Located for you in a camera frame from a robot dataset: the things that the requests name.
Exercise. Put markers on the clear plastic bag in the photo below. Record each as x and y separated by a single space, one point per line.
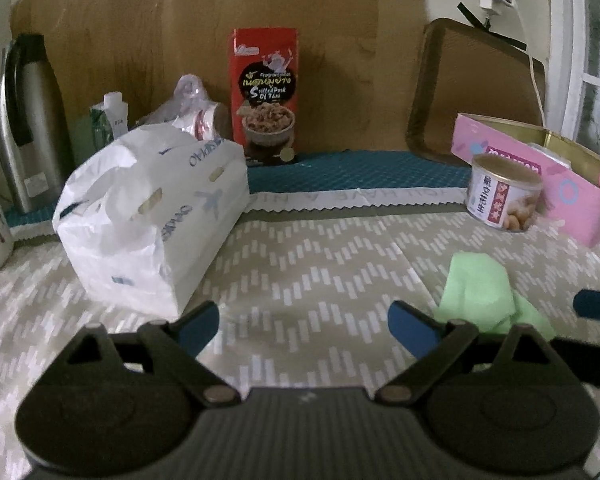
190 105

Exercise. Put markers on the wooden board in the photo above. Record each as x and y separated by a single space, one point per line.
155 20

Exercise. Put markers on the red snack box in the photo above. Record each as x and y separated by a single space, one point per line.
265 90

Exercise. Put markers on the brown tray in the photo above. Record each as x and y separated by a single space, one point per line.
475 85

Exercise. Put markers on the silver thermos jug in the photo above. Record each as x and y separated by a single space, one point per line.
35 120

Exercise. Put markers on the pink box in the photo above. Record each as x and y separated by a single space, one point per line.
575 195

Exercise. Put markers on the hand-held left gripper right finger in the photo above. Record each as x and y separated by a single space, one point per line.
412 327

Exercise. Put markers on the dark green packet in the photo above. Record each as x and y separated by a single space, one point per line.
84 142

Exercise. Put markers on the white window frame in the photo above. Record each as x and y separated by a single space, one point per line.
575 35

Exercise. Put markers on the white food can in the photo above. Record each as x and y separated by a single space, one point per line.
500 195

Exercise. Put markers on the teal mat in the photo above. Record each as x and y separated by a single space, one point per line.
355 170

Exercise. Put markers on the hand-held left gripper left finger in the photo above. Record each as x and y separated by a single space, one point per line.
200 327

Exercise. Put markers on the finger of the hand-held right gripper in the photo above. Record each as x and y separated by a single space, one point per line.
592 362
597 306

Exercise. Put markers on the green cloth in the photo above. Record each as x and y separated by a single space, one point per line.
480 290

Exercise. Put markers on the beige patterned blanket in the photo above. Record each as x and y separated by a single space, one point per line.
320 270

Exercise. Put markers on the green white carton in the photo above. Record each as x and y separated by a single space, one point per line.
112 115

